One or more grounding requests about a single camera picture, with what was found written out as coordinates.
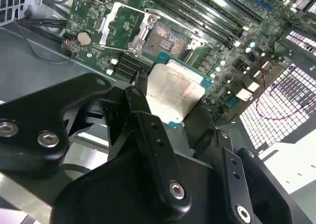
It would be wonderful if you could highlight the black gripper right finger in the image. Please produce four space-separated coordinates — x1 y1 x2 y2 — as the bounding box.
185 105 312 224

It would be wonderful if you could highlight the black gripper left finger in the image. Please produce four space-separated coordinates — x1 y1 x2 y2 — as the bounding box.
0 73 192 216

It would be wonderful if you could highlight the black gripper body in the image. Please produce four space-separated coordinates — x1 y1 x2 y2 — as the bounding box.
51 144 230 224

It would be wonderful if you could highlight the CPU with silver top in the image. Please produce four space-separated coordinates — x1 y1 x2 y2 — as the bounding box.
145 52 213 130

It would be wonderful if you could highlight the metal socket cover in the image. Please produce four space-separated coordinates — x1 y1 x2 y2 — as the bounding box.
98 2 158 56

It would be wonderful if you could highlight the metal wire locking lever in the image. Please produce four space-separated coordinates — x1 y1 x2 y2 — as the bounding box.
144 7 200 36

